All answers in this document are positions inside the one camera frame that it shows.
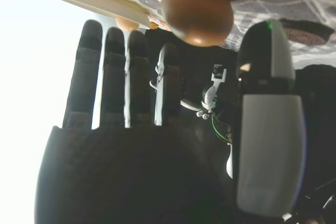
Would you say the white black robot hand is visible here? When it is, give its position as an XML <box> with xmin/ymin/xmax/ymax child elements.
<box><xmin>34</xmin><ymin>19</ymin><xmax>308</xmax><ymax>224</ymax></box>

